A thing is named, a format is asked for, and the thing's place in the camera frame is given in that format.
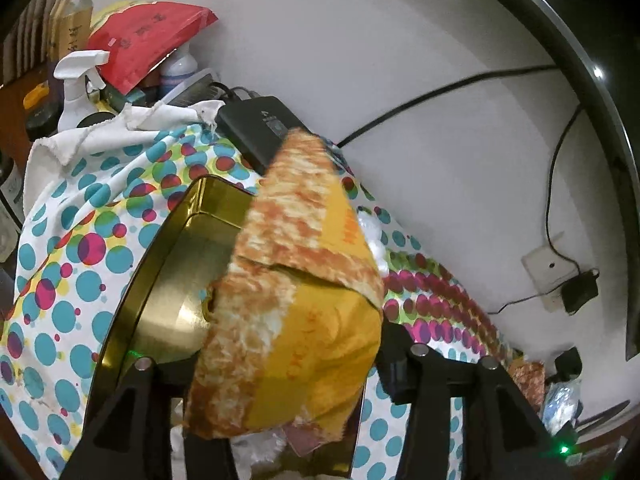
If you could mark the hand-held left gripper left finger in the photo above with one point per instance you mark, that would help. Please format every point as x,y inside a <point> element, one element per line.
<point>172,377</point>

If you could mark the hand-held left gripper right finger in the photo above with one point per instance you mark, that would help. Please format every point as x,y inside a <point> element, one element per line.
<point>395,360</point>

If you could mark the gold tin box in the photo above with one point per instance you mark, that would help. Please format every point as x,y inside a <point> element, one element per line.
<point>165,285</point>

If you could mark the yellow snack bag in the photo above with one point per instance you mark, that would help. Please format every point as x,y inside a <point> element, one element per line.
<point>300,310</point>

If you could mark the blue plastic bag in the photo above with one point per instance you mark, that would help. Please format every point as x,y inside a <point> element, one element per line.
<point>562,405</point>

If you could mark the brown patterned snack bag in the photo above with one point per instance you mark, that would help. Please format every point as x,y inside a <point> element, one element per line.
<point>527,380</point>

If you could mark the black armrest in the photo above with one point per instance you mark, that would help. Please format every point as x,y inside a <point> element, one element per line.
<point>567,362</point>

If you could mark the white crumpled plastic bag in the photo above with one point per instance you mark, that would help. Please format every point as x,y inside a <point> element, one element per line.
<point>372,235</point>

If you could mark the polka dot tablecloth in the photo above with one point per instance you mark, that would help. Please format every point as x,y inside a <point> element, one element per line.
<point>75,260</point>

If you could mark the black charger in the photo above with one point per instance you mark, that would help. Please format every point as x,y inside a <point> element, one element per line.
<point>580,290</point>

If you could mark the black power bank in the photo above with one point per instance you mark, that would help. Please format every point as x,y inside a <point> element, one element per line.
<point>255,125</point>

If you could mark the white spray bottle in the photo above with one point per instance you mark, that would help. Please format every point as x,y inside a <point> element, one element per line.
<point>75,100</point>

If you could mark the white bottle blue label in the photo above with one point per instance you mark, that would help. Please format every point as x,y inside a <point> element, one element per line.
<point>177,70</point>

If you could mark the red paper bag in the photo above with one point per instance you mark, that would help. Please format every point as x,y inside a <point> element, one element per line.
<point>145,35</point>

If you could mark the stack of cardboard boxes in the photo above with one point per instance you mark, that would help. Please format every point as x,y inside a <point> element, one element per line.
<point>65,25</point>

